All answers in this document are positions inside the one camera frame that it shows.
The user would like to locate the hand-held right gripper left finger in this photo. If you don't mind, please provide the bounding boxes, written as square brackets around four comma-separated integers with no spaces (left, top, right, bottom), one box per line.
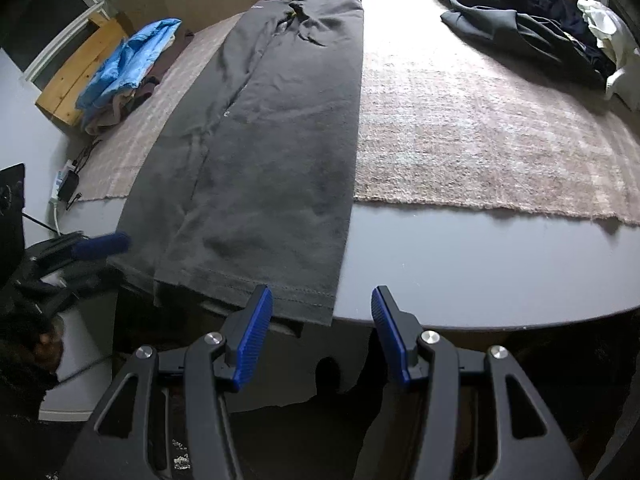
[60,284,274,480]

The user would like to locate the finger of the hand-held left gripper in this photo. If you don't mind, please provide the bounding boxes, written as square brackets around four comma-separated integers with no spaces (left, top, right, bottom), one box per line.
[27,231,132,281]

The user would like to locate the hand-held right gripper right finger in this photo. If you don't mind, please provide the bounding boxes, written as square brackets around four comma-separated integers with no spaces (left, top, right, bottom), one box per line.
[370,285,583,480]

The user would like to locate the dark grey pants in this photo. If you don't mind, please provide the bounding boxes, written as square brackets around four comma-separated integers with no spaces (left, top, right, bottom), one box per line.
[107,0,371,327]

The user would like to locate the blue striped garment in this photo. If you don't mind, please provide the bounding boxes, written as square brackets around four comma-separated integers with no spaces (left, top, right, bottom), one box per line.
[75,17,182,111]

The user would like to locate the person's left forearm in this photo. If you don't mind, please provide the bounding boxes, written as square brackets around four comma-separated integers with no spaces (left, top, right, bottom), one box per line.
[0,305,56,416]

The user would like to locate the navy clothes pile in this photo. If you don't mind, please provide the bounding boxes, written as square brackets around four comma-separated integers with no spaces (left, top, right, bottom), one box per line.
[472,0,616,78]

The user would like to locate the person's left hand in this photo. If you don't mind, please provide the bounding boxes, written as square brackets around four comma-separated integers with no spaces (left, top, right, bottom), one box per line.
[30,321,67,376]

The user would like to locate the black power adapter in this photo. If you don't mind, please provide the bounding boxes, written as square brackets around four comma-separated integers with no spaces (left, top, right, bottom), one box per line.
[57,171,81,200]

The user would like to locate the white power strip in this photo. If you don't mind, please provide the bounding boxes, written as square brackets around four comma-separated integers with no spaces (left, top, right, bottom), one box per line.
[49,159,78,206]

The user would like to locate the black printed cloth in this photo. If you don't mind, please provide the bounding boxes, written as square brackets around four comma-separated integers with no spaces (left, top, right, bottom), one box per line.
[0,162,26,281]

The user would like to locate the plaid blanket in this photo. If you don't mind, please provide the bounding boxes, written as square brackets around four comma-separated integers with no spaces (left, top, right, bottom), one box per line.
[75,0,640,226]

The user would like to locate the dark grey garment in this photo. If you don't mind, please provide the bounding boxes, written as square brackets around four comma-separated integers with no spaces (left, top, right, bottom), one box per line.
[440,4,608,92]

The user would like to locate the white garment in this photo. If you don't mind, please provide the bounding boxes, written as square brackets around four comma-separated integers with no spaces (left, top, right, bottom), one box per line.
[577,0,640,101]

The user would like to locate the thin black cables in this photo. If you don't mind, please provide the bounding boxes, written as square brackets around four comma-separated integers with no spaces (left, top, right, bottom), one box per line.
[75,135,103,171]

